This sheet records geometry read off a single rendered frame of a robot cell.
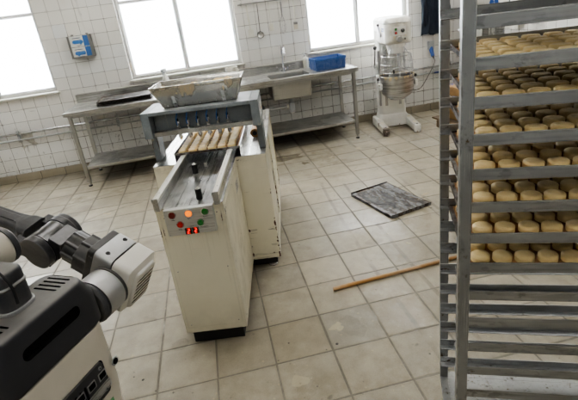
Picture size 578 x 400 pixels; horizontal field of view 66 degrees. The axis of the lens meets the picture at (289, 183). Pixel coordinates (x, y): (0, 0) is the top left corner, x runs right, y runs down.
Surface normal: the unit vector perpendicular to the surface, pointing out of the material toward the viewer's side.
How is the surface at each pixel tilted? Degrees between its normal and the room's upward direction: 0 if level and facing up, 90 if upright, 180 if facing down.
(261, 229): 90
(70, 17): 90
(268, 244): 90
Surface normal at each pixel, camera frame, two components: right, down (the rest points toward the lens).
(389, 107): 0.04, 0.36
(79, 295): 0.95, 0.00
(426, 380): -0.12, -0.92
